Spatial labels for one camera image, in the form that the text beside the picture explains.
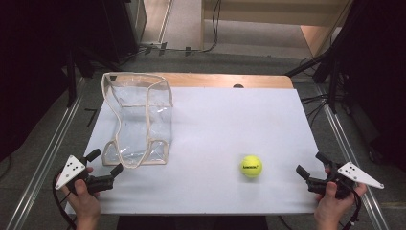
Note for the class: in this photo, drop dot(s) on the clear plastic bag beige trim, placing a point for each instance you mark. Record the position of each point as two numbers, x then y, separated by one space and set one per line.
140 127

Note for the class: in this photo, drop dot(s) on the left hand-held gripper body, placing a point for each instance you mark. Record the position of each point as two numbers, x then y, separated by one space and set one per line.
70 171

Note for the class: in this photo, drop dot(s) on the wooden table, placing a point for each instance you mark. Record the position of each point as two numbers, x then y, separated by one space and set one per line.
207 80

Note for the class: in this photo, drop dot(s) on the black metal stand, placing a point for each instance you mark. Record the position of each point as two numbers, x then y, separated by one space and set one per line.
332 86
71 80

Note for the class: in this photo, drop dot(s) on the aluminium floor rail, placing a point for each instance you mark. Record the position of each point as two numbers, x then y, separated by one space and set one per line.
348 150
48 156

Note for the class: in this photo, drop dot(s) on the person's right hand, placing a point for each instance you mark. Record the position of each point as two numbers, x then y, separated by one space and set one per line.
330 206

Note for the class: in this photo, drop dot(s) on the person's left hand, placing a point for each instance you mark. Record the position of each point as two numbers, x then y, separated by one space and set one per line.
83 202

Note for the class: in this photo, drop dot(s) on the yellow tennis ball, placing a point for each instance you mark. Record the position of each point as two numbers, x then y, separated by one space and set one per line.
251 166

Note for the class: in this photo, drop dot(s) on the dark cabinet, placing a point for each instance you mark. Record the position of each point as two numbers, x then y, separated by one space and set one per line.
127 25

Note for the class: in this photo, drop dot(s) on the white table mat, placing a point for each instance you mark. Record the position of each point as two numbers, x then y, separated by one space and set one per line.
223 127

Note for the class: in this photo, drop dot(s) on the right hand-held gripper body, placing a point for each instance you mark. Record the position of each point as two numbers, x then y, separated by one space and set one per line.
354 174

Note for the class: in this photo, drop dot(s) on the black curtain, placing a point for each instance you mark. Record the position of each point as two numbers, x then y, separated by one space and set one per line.
28 64
376 80

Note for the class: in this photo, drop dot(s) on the light wooden furniture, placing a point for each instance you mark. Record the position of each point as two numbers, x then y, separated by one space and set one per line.
255 12

